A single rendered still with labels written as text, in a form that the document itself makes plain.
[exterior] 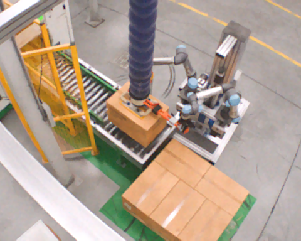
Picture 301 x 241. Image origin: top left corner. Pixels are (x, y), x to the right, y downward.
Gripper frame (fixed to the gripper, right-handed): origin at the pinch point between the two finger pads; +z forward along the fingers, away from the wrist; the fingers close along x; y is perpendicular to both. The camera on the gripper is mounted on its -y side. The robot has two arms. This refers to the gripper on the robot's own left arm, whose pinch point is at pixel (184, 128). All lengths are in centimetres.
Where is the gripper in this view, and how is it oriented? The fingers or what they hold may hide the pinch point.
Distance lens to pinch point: 314.7
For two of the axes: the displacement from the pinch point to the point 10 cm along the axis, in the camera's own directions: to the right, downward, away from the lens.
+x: -6.4, 6.4, -4.3
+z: -0.5, 5.3, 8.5
